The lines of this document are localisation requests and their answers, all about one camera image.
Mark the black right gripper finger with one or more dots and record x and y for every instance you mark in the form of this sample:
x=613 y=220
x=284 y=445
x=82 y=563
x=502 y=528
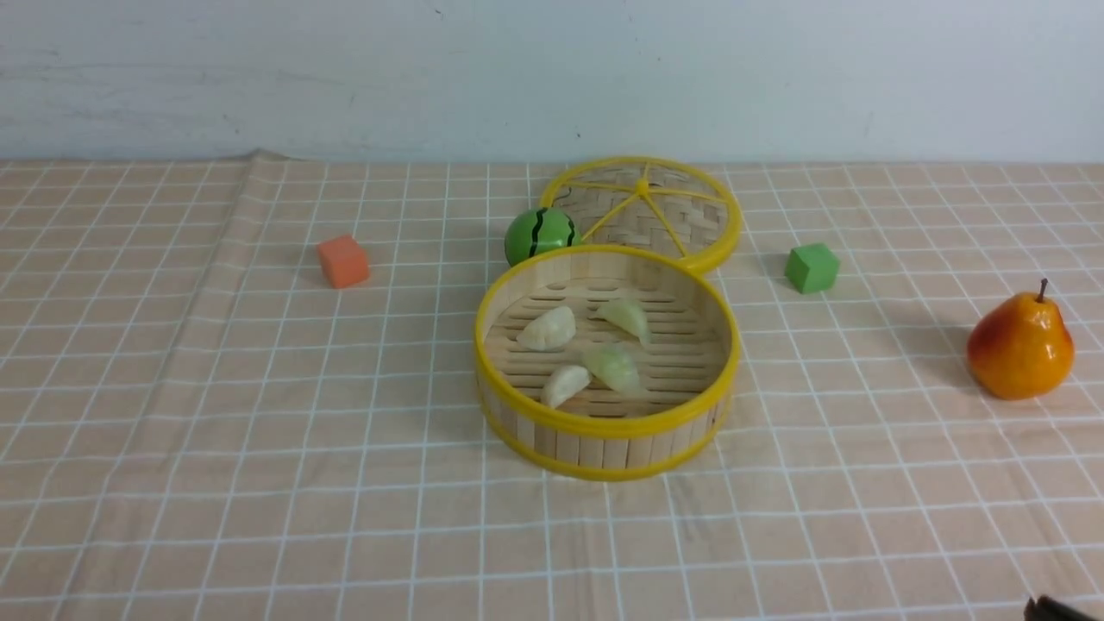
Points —
x=1045 y=608

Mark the pale green dumpling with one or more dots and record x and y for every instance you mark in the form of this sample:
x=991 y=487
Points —
x=628 y=315

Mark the white dumpling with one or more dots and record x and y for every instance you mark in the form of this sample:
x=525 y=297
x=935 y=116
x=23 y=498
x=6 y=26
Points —
x=563 y=384
x=553 y=330

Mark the bamboo steamer tray yellow rim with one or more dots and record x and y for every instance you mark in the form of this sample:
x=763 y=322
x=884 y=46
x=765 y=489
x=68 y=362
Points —
x=688 y=368

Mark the bamboo steamer lid yellow rim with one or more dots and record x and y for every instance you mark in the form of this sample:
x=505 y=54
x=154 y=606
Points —
x=653 y=204

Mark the orange yellow toy pear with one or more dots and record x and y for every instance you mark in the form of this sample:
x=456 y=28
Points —
x=1021 y=349

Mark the green foam cube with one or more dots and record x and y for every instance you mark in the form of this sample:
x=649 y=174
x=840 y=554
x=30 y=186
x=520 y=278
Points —
x=812 y=268

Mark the green watermelon toy ball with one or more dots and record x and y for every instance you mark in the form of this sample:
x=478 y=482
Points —
x=538 y=231

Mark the orange foam cube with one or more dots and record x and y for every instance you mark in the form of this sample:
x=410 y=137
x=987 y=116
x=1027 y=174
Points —
x=343 y=261

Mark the checkered beige tablecloth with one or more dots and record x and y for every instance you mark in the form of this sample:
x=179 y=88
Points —
x=196 y=426

